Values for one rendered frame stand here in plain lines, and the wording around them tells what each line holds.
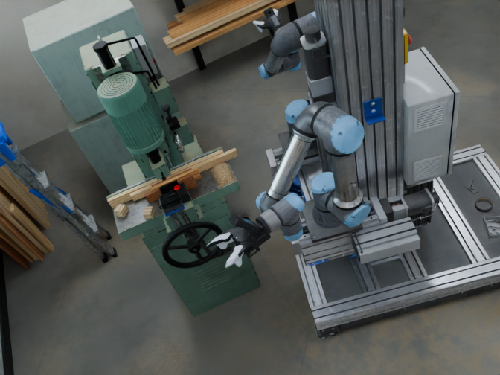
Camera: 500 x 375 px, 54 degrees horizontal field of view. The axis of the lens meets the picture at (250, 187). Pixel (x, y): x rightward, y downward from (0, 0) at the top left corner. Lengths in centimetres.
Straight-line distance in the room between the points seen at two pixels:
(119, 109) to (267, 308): 148
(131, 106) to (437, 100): 119
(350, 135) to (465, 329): 150
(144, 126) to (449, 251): 168
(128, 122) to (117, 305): 153
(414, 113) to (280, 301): 141
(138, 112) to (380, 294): 149
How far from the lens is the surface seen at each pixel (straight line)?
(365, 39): 183
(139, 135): 212
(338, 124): 163
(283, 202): 170
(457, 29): 472
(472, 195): 306
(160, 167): 229
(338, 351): 277
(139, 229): 236
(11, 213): 362
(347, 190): 185
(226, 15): 421
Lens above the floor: 254
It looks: 46 degrees down
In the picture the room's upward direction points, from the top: 19 degrees counter-clockwise
